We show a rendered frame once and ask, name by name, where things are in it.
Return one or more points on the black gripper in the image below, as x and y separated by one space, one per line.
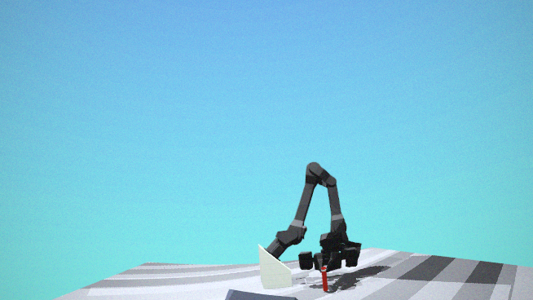
328 257

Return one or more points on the red peg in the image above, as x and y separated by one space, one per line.
324 278

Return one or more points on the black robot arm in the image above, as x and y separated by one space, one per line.
315 174

